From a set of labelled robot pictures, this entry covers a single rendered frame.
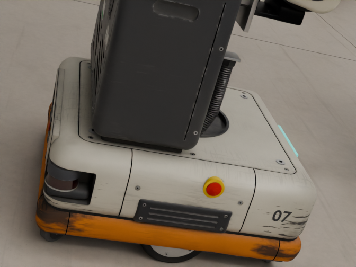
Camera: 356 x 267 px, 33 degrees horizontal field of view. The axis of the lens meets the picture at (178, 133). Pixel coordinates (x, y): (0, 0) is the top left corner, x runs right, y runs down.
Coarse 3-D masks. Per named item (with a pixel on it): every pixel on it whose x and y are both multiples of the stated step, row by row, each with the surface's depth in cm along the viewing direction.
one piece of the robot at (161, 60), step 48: (144, 0) 121; (192, 0) 122; (240, 0) 125; (96, 48) 156; (144, 48) 126; (192, 48) 127; (96, 96) 135; (144, 96) 131; (192, 96) 133; (144, 144) 140; (192, 144) 139
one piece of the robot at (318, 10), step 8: (288, 0) 142; (296, 0) 142; (304, 0) 142; (312, 0) 143; (320, 0) 143; (328, 0) 143; (336, 0) 144; (312, 8) 144; (320, 8) 144; (328, 8) 144
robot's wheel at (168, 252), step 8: (144, 248) 147; (152, 248) 147; (160, 248) 147; (168, 248) 147; (176, 248) 148; (152, 256) 148; (160, 256) 148; (168, 256) 149; (176, 256) 149; (184, 256) 149; (192, 256) 150
